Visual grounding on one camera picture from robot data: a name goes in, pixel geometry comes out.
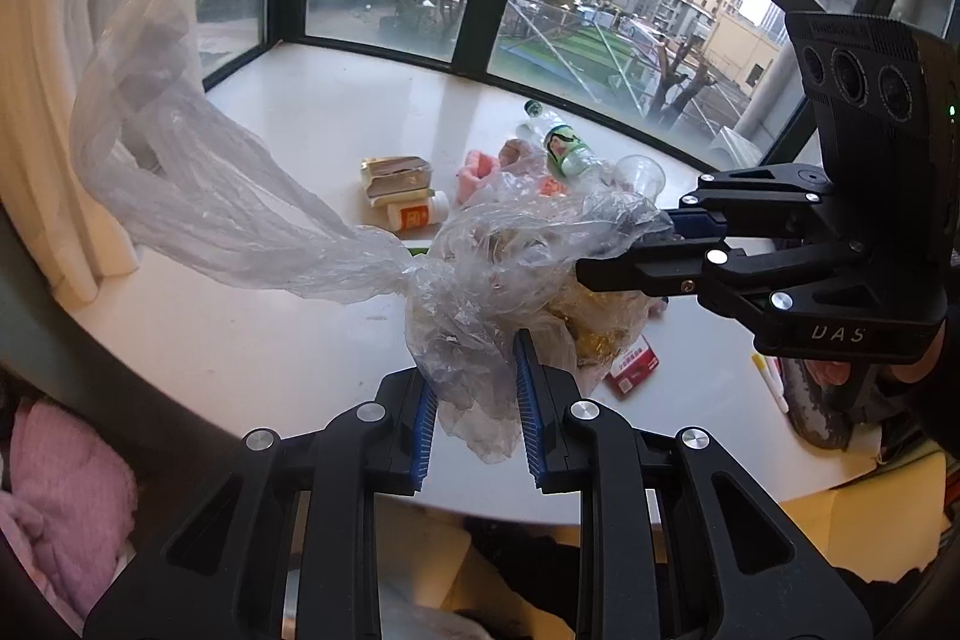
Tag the clear plastic bag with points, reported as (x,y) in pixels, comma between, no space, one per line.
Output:
(225,183)

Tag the white marker pen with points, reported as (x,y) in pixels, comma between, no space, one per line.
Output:
(772,385)

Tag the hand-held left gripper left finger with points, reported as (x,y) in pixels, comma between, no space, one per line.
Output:
(424,437)

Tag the pink knitted cuff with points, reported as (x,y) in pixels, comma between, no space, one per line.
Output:
(476,171)

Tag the open gold cardboard box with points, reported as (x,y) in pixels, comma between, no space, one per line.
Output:
(394,175)

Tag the clear green-label plastic bottle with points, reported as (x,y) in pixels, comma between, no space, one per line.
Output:
(566,149)

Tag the white curtain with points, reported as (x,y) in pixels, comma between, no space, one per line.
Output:
(52,108)

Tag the white orange-label pill bottle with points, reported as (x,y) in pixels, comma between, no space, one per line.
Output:
(416,214)

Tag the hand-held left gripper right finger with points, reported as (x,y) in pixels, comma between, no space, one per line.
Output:
(529,415)

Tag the pink cloth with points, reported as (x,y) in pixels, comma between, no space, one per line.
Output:
(60,490)

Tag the person's right hand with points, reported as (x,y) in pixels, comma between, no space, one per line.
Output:
(825,374)

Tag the clear plastic cup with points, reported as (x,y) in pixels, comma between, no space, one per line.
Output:
(643,174)

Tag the red snack packet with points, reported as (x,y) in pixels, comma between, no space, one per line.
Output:
(634,370)

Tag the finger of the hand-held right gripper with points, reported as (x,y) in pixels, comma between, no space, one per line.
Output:
(694,222)
(630,271)

